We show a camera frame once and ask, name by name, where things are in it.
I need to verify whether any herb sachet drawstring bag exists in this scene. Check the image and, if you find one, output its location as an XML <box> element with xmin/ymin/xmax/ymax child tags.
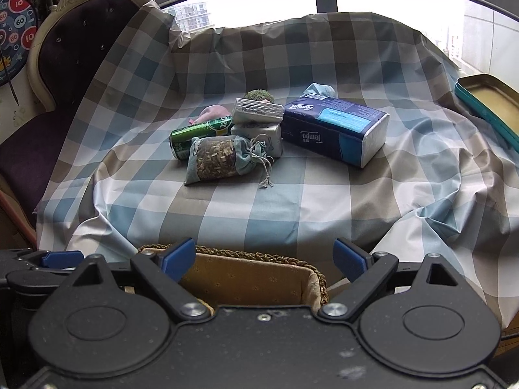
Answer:
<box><xmin>184</xmin><ymin>136</ymin><xmax>276</xmax><ymax>189</ymax></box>

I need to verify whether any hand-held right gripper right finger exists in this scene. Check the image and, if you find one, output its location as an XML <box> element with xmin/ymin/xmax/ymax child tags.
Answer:
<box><xmin>318</xmin><ymin>238</ymin><xmax>459</xmax><ymax>325</ymax></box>

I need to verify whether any grey soft tissue pack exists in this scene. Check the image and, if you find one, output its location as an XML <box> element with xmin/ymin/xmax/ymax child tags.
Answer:
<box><xmin>230</xmin><ymin>122</ymin><xmax>284</xmax><ymax>158</ymax></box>

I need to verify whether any purple sofa with cream frame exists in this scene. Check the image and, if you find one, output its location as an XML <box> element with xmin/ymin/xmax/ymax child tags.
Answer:
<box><xmin>0</xmin><ymin>0</ymin><xmax>163</xmax><ymax>252</ymax></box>

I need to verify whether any green curly scrubber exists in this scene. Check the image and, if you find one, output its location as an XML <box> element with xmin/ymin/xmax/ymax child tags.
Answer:
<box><xmin>243</xmin><ymin>89</ymin><xmax>275</xmax><ymax>104</ymax></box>

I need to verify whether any green drink can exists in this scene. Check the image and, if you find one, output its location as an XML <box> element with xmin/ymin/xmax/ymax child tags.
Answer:
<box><xmin>169</xmin><ymin>115</ymin><xmax>234</xmax><ymax>159</ymax></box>

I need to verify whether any woven basket with fabric liner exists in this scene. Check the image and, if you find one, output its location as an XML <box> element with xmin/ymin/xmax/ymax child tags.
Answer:
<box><xmin>138</xmin><ymin>244</ymin><xmax>328</xmax><ymax>317</ymax></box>

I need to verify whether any white plastic basket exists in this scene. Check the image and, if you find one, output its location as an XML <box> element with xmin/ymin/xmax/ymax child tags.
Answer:
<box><xmin>232</xmin><ymin>98</ymin><xmax>284</xmax><ymax>124</ymax></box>

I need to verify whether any pink cloth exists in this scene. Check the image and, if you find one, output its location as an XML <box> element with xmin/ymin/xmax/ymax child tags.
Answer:
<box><xmin>188</xmin><ymin>104</ymin><xmax>233</xmax><ymax>124</ymax></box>

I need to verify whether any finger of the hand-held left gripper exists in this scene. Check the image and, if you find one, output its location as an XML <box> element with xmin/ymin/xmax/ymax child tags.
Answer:
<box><xmin>0</xmin><ymin>248</ymin><xmax>85</xmax><ymax>292</ymax></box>

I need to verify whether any teal tin lid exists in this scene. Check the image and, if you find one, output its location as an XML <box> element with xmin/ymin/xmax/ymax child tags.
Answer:
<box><xmin>454</xmin><ymin>74</ymin><xmax>519</xmax><ymax>152</ymax></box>

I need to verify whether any blue tissue pack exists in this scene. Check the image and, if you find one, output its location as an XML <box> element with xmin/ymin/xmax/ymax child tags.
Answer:
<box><xmin>281</xmin><ymin>93</ymin><xmax>391</xmax><ymax>169</ymax></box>

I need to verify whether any round dartboard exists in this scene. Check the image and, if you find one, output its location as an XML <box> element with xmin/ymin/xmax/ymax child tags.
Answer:
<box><xmin>0</xmin><ymin>0</ymin><xmax>39</xmax><ymax>88</ymax></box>

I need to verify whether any checked blue brown cloth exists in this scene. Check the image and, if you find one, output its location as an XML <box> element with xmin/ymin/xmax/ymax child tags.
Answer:
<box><xmin>32</xmin><ymin>2</ymin><xmax>519</xmax><ymax>329</ymax></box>

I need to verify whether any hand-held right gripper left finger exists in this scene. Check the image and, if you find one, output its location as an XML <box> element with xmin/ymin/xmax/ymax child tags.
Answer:
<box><xmin>71</xmin><ymin>238</ymin><xmax>215</xmax><ymax>325</ymax></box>

